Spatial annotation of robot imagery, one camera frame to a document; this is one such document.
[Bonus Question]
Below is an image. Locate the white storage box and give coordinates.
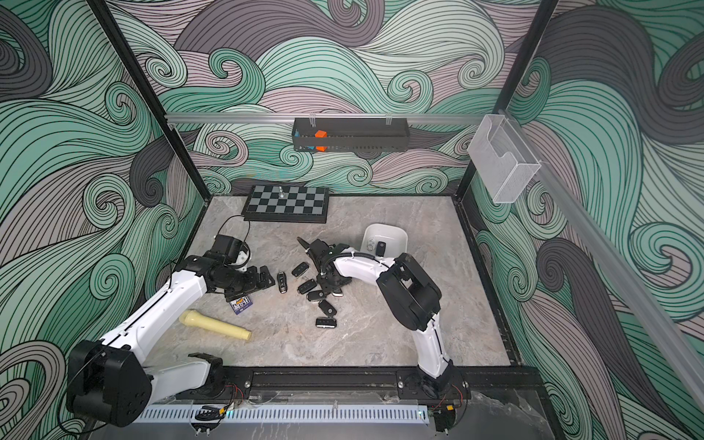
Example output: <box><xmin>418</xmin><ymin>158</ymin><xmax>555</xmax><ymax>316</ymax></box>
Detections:
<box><xmin>360</xmin><ymin>223</ymin><xmax>408</xmax><ymax>259</ymax></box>

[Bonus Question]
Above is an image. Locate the yellow flashlight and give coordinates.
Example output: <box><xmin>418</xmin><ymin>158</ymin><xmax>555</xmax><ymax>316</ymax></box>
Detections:
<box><xmin>179</xmin><ymin>310</ymin><xmax>252</xmax><ymax>341</ymax></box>

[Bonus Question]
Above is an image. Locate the blue playing card box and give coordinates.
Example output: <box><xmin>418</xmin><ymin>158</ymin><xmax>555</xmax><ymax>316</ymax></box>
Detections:
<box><xmin>229</xmin><ymin>295</ymin><xmax>253</xmax><ymax>315</ymax></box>

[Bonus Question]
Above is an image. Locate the black chrome Porsche key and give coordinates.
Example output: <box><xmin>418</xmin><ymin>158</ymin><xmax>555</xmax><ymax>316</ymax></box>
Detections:
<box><xmin>277</xmin><ymin>271</ymin><xmax>288</xmax><ymax>294</ymax></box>

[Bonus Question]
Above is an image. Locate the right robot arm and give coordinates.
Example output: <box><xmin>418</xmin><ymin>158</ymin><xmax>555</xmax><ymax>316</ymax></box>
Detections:
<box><xmin>297</xmin><ymin>238</ymin><xmax>454</xmax><ymax>393</ymax></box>

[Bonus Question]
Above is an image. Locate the white perforated strip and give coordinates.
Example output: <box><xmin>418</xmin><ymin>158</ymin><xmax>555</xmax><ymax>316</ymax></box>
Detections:
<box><xmin>136</xmin><ymin>403</ymin><xmax>430</xmax><ymax>425</ymax></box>

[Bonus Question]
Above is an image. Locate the clear acrylic wall holder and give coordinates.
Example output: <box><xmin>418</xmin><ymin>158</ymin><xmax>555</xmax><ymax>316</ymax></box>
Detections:
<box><xmin>467</xmin><ymin>114</ymin><xmax>541</xmax><ymax>205</ymax></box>

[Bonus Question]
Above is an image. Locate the aluminium wall rail back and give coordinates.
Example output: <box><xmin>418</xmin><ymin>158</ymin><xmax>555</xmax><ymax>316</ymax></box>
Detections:
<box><xmin>165</xmin><ymin>111</ymin><xmax>484</xmax><ymax>126</ymax></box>

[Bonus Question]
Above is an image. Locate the black flip key middle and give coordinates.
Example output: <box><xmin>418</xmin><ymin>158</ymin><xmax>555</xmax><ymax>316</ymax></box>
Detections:
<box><xmin>297</xmin><ymin>280</ymin><xmax>317</xmax><ymax>294</ymax></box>

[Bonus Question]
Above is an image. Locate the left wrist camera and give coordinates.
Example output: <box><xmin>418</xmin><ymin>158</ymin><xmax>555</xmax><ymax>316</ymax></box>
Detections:
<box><xmin>210</xmin><ymin>235</ymin><xmax>243</xmax><ymax>265</ymax></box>

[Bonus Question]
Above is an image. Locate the black chessboard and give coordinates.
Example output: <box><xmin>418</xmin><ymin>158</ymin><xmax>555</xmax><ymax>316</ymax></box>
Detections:
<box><xmin>241</xmin><ymin>184</ymin><xmax>329</xmax><ymax>224</ymax></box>

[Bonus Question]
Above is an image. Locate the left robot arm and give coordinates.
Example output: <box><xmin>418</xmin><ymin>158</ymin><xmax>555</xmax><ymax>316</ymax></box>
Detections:
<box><xmin>65</xmin><ymin>256</ymin><xmax>276</xmax><ymax>427</ymax></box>

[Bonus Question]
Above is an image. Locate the aluminium wall rail right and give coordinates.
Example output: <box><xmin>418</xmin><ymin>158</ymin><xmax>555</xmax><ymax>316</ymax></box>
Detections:
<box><xmin>535</xmin><ymin>161</ymin><xmax>704</xmax><ymax>411</ymax></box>

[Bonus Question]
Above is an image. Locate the black vw key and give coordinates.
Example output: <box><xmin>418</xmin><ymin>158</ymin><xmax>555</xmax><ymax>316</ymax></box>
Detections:
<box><xmin>318</xmin><ymin>300</ymin><xmax>337</xmax><ymax>318</ymax></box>
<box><xmin>375</xmin><ymin>241</ymin><xmax>387</xmax><ymax>257</ymax></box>
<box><xmin>306</xmin><ymin>290</ymin><xmax>327</xmax><ymax>303</ymax></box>

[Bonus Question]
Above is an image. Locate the aluminium wall rail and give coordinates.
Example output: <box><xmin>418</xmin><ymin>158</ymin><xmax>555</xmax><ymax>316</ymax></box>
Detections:
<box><xmin>165</xmin><ymin>111</ymin><xmax>484</xmax><ymax>126</ymax></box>
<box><xmin>535</xmin><ymin>161</ymin><xmax>704</xmax><ymax>411</ymax></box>

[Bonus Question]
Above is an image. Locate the black flip key upper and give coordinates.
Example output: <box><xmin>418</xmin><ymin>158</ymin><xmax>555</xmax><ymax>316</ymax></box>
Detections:
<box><xmin>291</xmin><ymin>262</ymin><xmax>309</xmax><ymax>278</ymax></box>

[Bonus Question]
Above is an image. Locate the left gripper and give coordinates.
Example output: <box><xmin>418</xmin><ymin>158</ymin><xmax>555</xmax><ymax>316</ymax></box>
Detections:
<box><xmin>217</xmin><ymin>266</ymin><xmax>276</xmax><ymax>301</ymax></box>

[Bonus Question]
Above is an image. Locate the black key with chrome trim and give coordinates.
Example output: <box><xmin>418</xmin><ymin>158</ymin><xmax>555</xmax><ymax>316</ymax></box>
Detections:
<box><xmin>315</xmin><ymin>317</ymin><xmax>337</xmax><ymax>329</ymax></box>

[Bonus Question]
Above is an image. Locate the black wall tray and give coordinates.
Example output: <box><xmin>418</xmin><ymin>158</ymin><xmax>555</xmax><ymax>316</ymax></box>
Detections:
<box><xmin>291</xmin><ymin>118</ymin><xmax>411</xmax><ymax>154</ymax></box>

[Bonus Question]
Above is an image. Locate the orange block in tray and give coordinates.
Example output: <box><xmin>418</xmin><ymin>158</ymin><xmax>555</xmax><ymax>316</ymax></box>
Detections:
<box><xmin>315</xmin><ymin>130</ymin><xmax>327</xmax><ymax>152</ymax></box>

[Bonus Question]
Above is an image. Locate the black flip key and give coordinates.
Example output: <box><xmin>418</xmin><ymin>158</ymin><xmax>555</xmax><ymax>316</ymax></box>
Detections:
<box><xmin>297</xmin><ymin>280</ymin><xmax>317</xmax><ymax>294</ymax></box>
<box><xmin>291</xmin><ymin>262</ymin><xmax>309</xmax><ymax>278</ymax></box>

